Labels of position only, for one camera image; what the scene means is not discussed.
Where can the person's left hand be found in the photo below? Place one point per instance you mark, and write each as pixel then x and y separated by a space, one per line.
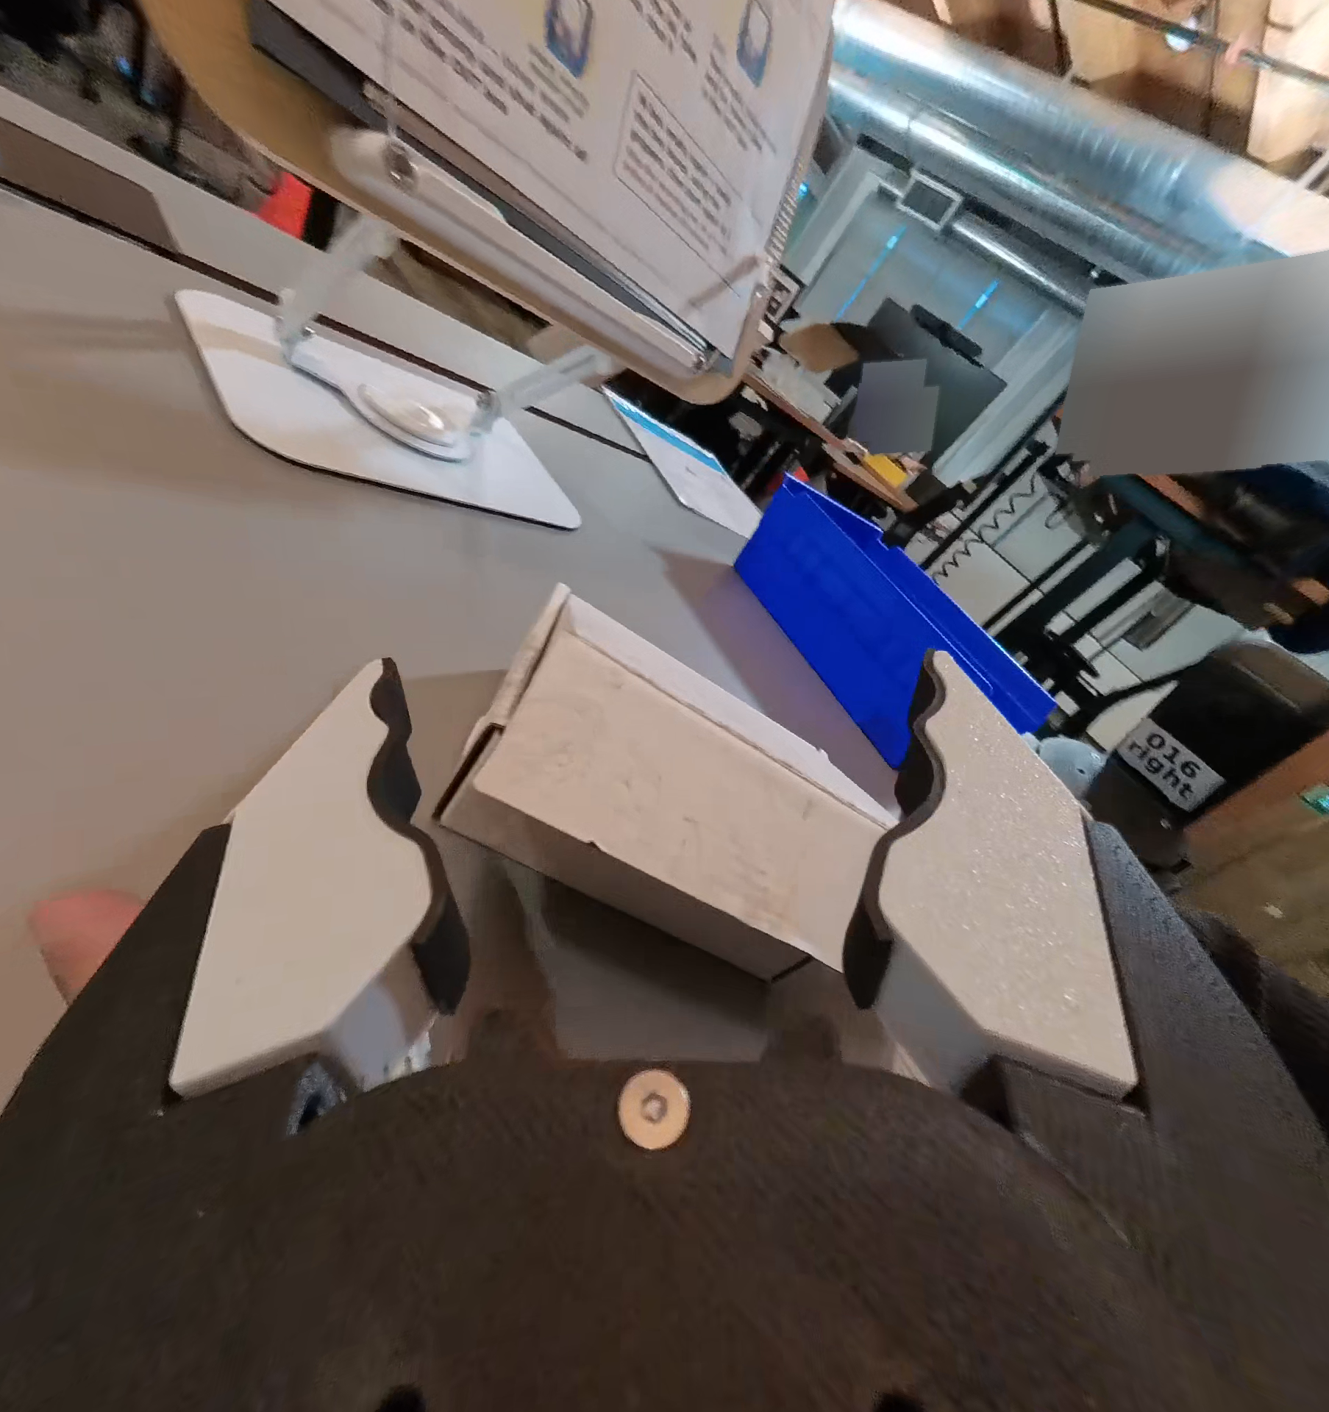
pixel 78 940

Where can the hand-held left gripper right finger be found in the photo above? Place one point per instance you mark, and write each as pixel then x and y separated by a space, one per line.
pixel 1007 905

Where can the ceiling air vent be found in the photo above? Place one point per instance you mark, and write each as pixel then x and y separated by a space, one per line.
pixel 923 199

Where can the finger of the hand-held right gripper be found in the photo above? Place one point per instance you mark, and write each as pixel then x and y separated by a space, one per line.
pixel 1065 763

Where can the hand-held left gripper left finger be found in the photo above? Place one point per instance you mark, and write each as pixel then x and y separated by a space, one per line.
pixel 300 905

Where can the white cardboard mailer box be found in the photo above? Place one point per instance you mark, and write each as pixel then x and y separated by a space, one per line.
pixel 663 794

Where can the blue plastic bin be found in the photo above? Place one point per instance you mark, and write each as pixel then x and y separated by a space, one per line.
pixel 864 619

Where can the grey desk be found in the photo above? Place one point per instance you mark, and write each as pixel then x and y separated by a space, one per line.
pixel 124 552

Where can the red tape strip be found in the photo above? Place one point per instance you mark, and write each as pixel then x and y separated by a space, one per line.
pixel 284 210

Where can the black monitor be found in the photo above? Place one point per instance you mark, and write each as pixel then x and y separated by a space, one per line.
pixel 950 343

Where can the printed instruction sheet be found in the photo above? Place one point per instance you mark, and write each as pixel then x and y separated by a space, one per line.
pixel 620 113

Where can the white blue paper envelope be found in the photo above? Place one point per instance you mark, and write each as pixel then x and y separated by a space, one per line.
pixel 690 470

